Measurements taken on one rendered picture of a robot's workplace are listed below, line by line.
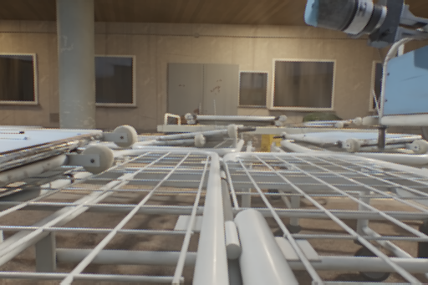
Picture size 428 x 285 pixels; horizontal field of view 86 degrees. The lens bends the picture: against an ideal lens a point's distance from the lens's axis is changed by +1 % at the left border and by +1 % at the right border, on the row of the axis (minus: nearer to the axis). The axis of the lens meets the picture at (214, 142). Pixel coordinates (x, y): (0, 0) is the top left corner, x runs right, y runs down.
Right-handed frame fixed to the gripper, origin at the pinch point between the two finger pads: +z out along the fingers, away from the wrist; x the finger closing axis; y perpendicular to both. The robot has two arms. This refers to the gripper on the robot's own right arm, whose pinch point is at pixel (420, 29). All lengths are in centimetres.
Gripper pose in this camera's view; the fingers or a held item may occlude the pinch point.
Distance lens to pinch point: 96.7
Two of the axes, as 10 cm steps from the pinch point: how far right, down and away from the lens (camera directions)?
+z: 9.8, 1.9, 0.0
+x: 1.9, -9.8, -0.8
